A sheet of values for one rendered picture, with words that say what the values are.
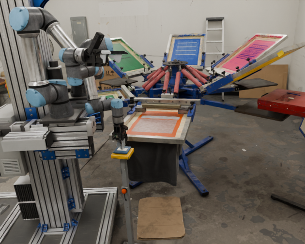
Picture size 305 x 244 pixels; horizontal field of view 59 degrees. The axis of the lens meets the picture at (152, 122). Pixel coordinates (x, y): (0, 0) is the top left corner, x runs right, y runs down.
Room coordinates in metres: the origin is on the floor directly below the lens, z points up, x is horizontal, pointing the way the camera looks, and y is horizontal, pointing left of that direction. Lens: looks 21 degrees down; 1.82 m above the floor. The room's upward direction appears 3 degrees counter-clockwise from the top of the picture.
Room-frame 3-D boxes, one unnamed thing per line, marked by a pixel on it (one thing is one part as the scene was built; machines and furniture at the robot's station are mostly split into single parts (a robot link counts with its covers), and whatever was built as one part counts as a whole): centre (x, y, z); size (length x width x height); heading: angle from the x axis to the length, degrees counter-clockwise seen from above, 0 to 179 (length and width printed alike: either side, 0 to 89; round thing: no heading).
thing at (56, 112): (1.67, 0.58, 1.31); 0.15 x 0.15 x 0.10
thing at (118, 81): (3.72, 0.17, 0.91); 1.34 x 0.40 x 0.08; 45
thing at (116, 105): (1.69, 0.23, 1.28); 0.09 x 0.08 x 0.11; 24
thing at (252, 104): (2.77, -0.78, 0.91); 1.34 x 0.40 x 0.08; 45
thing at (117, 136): (1.68, 0.23, 1.12); 0.09 x 0.08 x 0.12; 165
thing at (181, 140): (2.22, -0.04, 0.97); 0.79 x 0.58 x 0.04; 165
